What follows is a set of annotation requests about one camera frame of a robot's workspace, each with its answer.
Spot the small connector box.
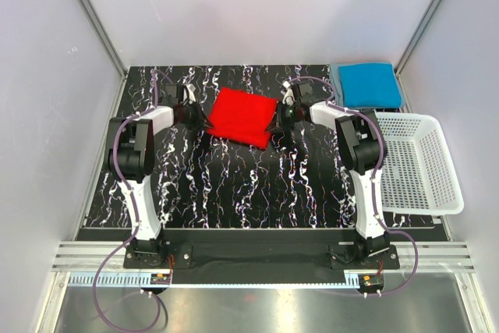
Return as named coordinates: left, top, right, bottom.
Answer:
left=359, top=274, right=384, bottom=293
left=150, top=273, right=172, bottom=285

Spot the folded blue t-shirt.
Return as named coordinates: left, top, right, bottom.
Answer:
left=338, top=62, right=403, bottom=108

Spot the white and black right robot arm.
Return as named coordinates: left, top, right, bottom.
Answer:
left=267, top=76, right=390, bottom=268

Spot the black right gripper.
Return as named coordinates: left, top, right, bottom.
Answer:
left=265, top=101, right=300, bottom=135

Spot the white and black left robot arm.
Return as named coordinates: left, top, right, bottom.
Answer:
left=105, top=84, right=210, bottom=267

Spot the folded grey t-shirt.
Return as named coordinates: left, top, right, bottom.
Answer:
left=330, top=64, right=344, bottom=107

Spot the red t-shirt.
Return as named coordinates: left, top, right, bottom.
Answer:
left=207, top=87, right=278, bottom=150

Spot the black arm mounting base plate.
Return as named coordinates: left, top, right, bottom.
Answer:
left=125, top=228, right=400, bottom=286

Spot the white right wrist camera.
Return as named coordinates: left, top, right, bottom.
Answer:
left=281, top=81, right=296, bottom=106

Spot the left aluminium corner post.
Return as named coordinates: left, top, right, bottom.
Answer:
left=77, top=0, right=128, bottom=79

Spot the right aluminium corner post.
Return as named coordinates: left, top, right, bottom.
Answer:
left=395, top=0, right=444, bottom=76

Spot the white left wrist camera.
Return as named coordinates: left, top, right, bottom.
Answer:
left=184, top=83, right=196, bottom=105

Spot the aluminium corner post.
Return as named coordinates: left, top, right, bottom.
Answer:
left=77, top=0, right=128, bottom=79
left=395, top=0, right=444, bottom=76

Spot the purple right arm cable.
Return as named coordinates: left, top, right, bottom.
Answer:
left=288, top=76, right=421, bottom=295

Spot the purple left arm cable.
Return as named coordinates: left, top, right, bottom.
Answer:
left=91, top=69, right=175, bottom=330

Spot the right small connector box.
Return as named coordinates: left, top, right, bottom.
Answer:
left=359, top=274, right=384, bottom=293

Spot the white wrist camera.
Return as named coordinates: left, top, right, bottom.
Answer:
left=184, top=83, right=196, bottom=105
left=281, top=81, right=296, bottom=106

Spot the left small connector box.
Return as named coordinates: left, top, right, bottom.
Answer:
left=150, top=273, right=172, bottom=285

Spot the aluminium frame rail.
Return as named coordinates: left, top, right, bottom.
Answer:
left=51, top=241, right=474, bottom=289

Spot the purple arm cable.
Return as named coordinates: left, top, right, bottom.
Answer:
left=91, top=69, right=175, bottom=330
left=288, top=76, right=421, bottom=295

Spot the white plastic laundry basket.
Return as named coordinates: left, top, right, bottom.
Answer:
left=377, top=112, right=464, bottom=216

